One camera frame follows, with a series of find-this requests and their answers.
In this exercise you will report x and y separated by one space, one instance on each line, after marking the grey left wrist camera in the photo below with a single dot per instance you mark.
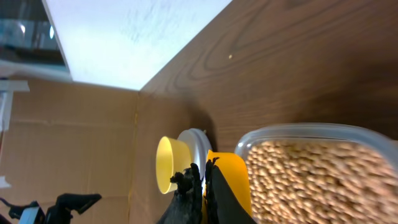
32 215

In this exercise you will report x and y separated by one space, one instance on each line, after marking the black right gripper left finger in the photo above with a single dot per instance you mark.
186 204

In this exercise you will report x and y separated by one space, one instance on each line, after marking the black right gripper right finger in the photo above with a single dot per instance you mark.
224 199

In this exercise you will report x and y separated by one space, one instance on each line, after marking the clear plastic container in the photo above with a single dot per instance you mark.
317 133

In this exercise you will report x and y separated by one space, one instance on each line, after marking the soybeans in container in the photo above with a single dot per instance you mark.
317 183

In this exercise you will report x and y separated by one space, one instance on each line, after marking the pale yellow bowl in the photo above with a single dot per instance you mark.
172 156

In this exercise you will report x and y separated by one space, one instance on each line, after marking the white digital kitchen scale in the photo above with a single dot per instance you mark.
199 145

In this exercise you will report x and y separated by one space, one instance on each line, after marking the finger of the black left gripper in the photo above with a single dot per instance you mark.
61 212

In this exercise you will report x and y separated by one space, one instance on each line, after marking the yellow plastic measuring scoop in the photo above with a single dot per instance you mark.
236 174

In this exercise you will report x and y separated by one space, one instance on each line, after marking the brown cardboard panel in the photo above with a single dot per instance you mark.
70 138

